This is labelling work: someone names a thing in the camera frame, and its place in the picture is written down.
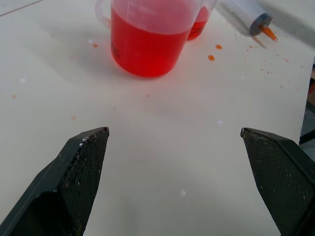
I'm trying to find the clear syringe with orange tip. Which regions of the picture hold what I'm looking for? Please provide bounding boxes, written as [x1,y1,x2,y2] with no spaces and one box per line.
[217,0,279,49]

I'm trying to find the beaker with red liquid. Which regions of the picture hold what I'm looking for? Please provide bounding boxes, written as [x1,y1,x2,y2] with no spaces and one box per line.
[187,0,219,41]
[94,0,219,78]

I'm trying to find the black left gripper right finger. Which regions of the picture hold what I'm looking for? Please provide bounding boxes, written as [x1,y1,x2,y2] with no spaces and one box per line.
[240,127,315,236]

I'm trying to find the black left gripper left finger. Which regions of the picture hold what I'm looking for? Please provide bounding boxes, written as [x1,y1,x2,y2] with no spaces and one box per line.
[0,126,110,236]

